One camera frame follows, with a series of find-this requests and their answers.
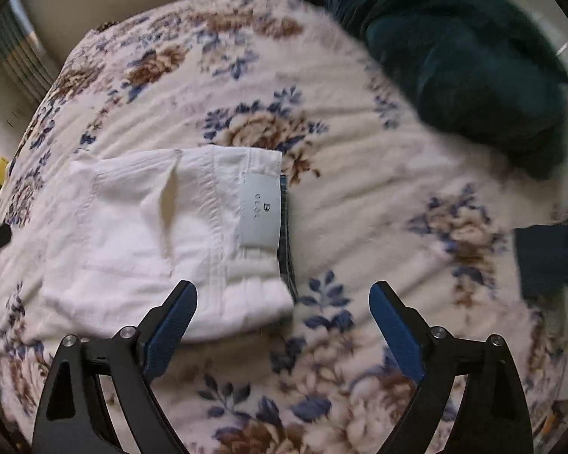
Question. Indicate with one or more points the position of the floral blanket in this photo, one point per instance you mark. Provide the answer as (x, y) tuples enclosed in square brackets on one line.
[(383, 175)]

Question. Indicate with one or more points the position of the dark teal blanket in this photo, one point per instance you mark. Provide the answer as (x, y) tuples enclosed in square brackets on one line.
[(454, 56)]

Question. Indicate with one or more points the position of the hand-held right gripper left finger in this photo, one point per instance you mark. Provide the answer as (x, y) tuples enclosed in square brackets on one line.
[(168, 335)]

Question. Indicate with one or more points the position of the blue jeans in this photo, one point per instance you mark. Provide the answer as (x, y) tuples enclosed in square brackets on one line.
[(288, 246)]

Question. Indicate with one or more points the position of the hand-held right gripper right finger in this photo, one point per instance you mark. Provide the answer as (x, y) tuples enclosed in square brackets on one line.
[(397, 335)]

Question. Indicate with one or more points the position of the white pants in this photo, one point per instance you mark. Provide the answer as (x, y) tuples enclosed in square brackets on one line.
[(123, 227)]

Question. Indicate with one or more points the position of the striped curtain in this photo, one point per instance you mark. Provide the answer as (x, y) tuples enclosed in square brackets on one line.
[(21, 52)]

